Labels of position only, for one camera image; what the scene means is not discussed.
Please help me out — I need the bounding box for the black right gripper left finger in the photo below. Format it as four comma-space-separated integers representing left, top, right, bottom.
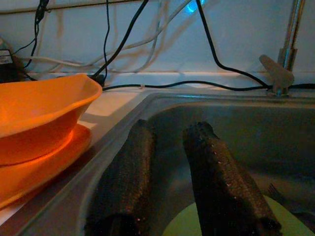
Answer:
85, 119, 157, 236

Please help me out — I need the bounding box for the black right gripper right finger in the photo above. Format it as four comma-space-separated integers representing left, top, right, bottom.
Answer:
182, 121, 283, 236

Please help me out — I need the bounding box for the metal fork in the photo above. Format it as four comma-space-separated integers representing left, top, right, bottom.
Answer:
267, 183, 315, 214

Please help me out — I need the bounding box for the orange plastic plate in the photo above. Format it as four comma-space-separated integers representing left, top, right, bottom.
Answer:
0, 123, 93, 209

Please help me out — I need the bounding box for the orange plastic bowl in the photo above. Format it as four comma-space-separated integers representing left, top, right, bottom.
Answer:
0, 73, 103, 167

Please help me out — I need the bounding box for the stainless steel sink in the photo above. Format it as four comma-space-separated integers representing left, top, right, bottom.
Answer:
14, 92, 315, 236

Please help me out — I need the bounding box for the green plate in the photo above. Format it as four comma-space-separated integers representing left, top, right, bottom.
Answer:
162, 196, 315, 236

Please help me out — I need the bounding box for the metal sink faucet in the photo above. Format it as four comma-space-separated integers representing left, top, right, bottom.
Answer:
258, 0, 307, 98

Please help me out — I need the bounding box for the black power adapter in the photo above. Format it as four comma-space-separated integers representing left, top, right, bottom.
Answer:
0, 36, 22, 83

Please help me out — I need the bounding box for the black cable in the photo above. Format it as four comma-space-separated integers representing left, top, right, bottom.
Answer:
92, 0, 150, 84
101, 80, 315, 92
195, 0, 270, 89

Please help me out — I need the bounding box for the white cable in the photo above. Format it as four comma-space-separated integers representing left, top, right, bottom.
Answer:
24, 0, 195, 74

